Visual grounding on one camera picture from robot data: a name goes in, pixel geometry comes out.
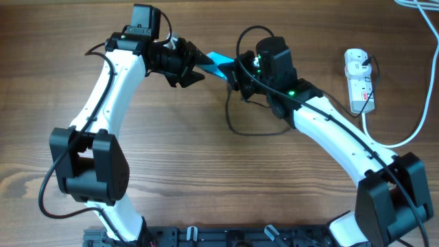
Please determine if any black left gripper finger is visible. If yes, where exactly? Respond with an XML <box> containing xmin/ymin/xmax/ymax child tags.
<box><xmin>187</xmin><ymin>42</ymin><xmax>214</xmax><ymax>65</ymax></box>
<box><xmin>179</xmin><ymin>71</ymin><xmax>205</xmax><ymax>88</ymax></box>

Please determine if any blue Galaxy smartphone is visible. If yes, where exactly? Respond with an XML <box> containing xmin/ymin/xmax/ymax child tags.
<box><xmin>198</xmin><ymin>51</ymin><xmax>234</xmax><ymax>80</ymax></box>

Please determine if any black charger cable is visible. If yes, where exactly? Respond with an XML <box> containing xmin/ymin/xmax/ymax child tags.
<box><xmin>224</xmin><ymin>54</ymin><xmax>381</xmax><ymax>137</ymax></box>

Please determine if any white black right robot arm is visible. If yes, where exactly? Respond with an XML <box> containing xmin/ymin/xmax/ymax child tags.
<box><xmin>230</xmin><ymin>36</ymin><xmax>434</xmax><ymax>246</ymax></box>

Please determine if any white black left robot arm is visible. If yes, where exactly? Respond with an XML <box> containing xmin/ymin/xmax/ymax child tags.
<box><xmin>47</xmin><ymin>4</ymin><xmax>212</xmax><ymax>246</ymax></box>

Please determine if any white charger plug adapter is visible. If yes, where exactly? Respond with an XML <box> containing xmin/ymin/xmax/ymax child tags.
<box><xmin>345</xmin><ymin>61</ymin><xmax>372</xmax><ymax>79</ymax></box>

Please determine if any white power strip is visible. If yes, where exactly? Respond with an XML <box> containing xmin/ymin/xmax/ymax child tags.
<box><xmin>344</xmin><ymin>48</ymin><xmax>375</xmax><ymax>114</ymax></box>

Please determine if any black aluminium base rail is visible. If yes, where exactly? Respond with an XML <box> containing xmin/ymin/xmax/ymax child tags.
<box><xmin>83</xmin><ymin>225</ymin><xmax>339</xmax><ymax>247</ymax></box>

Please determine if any white power strip cord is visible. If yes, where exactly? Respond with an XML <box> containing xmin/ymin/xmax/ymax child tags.
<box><xmin>361</xmin><ymin>0</ymin><xmax>439</xmax><ymax>149</ymax></box>

